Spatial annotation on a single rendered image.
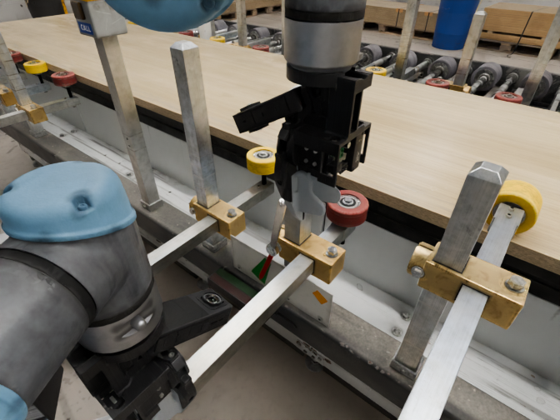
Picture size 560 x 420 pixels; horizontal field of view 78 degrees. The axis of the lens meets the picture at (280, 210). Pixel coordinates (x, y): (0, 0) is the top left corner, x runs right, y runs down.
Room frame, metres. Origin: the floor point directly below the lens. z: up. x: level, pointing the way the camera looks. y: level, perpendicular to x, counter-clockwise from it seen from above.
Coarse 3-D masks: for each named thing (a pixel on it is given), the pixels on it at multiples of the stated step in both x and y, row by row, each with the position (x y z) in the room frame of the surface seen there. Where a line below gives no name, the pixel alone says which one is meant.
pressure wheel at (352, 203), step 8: (344, 192) 0.57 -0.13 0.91; (352, 192) 0.57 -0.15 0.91; (344, 200) 0.54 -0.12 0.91; (352, 200) 0.55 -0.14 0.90; (360, 200) 0.54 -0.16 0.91; (328, 208) 0.53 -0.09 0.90; (336, 208) 0.52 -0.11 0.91; (344, 208) 0.52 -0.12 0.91; (352, 208) 0.52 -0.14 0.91; (360, 208) 0.52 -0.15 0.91; (328, 216) 0.53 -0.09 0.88; (336, 216) 0.51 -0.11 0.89; (344, 216) 0.50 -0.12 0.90; (352, 216) 0.50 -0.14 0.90; (360, 216) 0.51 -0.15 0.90; (344, 224) 0.50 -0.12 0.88; (352, 224) 0.50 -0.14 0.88; (360, 224) 0.51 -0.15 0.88; (344, 240) 0.54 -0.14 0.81
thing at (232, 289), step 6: (216, 276) 0.53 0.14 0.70; (216, 282) 0.51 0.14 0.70; (222, 282) 0.51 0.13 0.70; (228, 282) 0.51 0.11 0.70; (228, 288) 0.49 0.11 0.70; (234, 288) 0.49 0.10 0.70; (234, 294) 0.48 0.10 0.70; (240, 294) 0.48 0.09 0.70; (246, 294) 0.48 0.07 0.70; (246, 300) 0.46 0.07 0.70
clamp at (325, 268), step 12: (288, 240) 0.47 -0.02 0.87; (312, 240) 0.47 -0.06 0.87; (324, 240) 0.47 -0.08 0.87; (288, 252) 0.46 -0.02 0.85; (300, 252) 0.44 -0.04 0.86; (312, 252) 0.44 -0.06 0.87; (324, 252) 0.44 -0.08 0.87; (324, 264) 0.41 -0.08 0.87; (336, 264) 0.42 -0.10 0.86; (324, 276) 0.41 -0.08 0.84; (336, 276) 0.42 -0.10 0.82
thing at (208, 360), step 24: (336, 240) 0.49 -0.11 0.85; (288, 264) 0.42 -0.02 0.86; (312, 264) 0.42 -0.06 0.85; (264, 288) 0.36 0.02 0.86; (288, 288) 0.37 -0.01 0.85; (240, 312) 0.32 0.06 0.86; (264, 312) 0.32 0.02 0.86; (216, 336) 0.28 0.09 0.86; (240, 336) 0.28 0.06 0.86; (192, 360) 0.24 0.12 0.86; (216, 360) 0.24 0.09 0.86
